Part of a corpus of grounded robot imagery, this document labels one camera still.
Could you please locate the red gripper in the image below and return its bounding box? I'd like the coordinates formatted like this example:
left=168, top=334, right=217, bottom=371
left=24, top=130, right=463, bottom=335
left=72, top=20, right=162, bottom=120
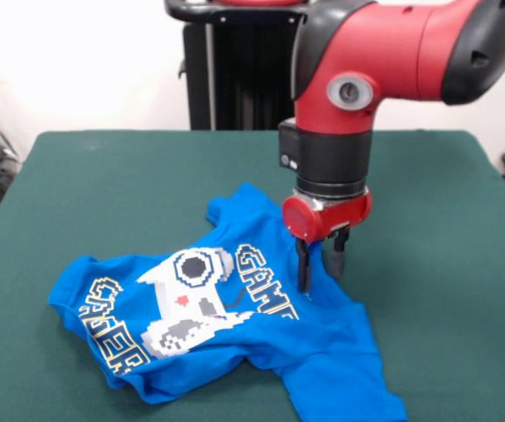
left=282, top=186, right=373, bottom=295

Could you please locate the blue game-controller print t-shirt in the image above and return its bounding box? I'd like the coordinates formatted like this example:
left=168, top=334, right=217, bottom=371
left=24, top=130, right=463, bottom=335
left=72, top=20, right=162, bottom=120
left=48, top=182, right=409, bottom=422

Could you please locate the dark green table cloth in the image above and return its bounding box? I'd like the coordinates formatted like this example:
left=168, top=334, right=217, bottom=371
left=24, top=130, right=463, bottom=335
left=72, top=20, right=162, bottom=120
left=0, top=129, right=505, bottom=422

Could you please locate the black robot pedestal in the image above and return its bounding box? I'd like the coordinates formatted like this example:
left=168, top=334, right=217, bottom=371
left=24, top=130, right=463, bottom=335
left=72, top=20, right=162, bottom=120
left=163, top=0, right=319, bottom=131

